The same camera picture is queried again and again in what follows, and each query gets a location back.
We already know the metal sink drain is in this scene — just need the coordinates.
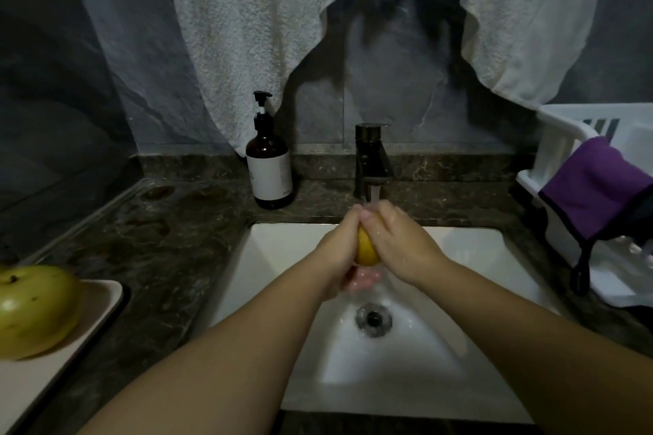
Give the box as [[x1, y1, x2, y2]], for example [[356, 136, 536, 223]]
[[355, 303, 394, 339]]

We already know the purple cloth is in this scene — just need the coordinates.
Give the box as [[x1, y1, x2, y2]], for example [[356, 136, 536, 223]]
[[539, 136, 653, 244]]

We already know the black faucet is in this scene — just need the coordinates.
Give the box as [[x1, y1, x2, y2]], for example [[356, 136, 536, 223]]
[[354, 122, 395, 205]]

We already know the person's left hand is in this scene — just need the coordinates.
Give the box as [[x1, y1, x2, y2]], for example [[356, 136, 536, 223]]
[[306, 205, 384, 298]]

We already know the spotted yellow apple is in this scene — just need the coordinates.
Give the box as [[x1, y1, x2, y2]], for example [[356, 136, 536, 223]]
[[0, 264, 87, 360]]

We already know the person's right forearm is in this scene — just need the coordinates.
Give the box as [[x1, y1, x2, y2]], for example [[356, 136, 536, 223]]
[[431, 261, 653, 435]]

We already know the white sink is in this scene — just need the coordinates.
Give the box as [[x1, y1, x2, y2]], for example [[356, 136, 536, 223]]
[[204, 222, 567, 425]]

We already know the beige plastic tray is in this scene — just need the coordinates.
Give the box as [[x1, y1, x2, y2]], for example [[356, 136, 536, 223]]
[[0, 279, 124, 431]]

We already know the white hanging towel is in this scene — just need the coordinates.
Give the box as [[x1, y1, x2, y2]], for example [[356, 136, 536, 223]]
[[137, 0, 610, 156]]

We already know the person's right hand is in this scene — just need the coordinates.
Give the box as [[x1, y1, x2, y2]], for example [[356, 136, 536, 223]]
[[357, 199, 457, 290]]

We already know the white plastic basket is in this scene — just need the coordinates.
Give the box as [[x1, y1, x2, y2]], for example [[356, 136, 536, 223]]
[[515, 103, 653, 309]]

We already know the person's left forearm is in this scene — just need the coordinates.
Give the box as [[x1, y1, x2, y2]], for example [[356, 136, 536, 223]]
[[76, 261, 330, 435]]

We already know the dark soap pump bottle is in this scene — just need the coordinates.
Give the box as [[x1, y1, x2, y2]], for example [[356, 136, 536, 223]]
[[246, 91, 295, 211]]

